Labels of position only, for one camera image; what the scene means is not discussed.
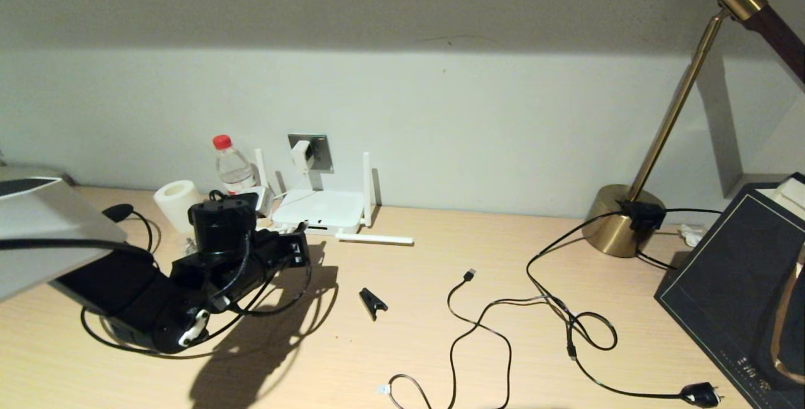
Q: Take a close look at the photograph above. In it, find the black USB cable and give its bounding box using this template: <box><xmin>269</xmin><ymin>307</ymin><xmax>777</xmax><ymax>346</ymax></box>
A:
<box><xmin>377</xmin><ymin>268</ymin><xmax>512</xmax><ymax>409</ymax></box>

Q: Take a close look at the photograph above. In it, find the black ethernet cable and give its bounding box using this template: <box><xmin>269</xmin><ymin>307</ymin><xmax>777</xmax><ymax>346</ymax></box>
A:
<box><xmin>80</xmin><ymin>221</ymin><xmax>313</xmax><ymax>359</ymax></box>

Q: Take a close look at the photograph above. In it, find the grey wall socket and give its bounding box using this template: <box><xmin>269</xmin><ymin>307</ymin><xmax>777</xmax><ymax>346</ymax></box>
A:
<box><xmin>287</xmin><ymin>133</ymin><xmax>333</xmax><ymax>172</ymax></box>

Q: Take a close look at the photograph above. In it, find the brass desk lamp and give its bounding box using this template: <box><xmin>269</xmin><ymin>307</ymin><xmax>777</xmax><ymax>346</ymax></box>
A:
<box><xmin>582</xmin><ymin>0</ymin><xmax>805</xmax><ymax>257</ymax></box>

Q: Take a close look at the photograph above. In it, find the clear bottle red cap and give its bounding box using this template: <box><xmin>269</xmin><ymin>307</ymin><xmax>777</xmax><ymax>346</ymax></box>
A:
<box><xmin>211</xmin><ymin>134</ymin><xmax>258</xmax><ymax>197</ymax></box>

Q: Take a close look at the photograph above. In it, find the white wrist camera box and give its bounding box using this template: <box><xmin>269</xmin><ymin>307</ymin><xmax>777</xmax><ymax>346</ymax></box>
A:
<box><xmin>236</xmin><ymin>186</ymin><xmax>275</xmax><ymax>218</ymax></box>

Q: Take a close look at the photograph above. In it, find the black cable through grommet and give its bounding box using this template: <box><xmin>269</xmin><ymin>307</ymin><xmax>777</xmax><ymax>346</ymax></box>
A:
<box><xmin>126</xmin><ymin>210</ymin><xmax>158</xmax><ymax>254</ymax></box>

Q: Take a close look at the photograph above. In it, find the black desk grommet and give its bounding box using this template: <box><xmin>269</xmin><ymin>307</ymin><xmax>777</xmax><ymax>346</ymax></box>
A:
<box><xmin>102</xmin><ymin>203</ymin><xmax>135</xmax><ymax>223</ymax></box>

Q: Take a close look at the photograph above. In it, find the black lamp power cord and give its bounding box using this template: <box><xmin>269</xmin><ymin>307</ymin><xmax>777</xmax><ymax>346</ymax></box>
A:
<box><xmin>526</xmin><ymin>206</ymin><xmax>723</xmax><ymax>408</ymax></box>

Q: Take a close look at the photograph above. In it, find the black block on lamp base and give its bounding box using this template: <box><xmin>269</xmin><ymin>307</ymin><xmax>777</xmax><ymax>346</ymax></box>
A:
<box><xmin>619</xmin><ymin>200</ymin><xmax>666</xmax><ymax>233</ymax></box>

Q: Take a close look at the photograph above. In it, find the black bag gold handle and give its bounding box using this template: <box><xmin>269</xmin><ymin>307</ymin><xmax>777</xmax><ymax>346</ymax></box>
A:
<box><xmin>654</xmin><ymin>173</ymin><xmax>805</xmax><ymax>409</ymax></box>

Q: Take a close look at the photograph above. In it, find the white power adapter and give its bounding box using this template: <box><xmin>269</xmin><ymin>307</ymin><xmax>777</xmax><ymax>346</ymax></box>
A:
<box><xmin>291</xmin><ymin>140</ymin><xmax>315</xmax><ymax>174</ymax></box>

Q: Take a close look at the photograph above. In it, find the white router with antennas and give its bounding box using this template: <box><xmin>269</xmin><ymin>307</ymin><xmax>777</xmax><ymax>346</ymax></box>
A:
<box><xmin>255</xmin><ymin>150</ymin><xmax>414</xmax><ymax>246</ymax></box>

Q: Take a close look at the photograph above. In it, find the black clip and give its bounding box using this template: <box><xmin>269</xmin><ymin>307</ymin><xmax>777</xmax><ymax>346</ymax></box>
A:
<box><xmin>358</xmin><ymin>288</ymin><xmax>389</xmax><ymax>321</ymax></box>

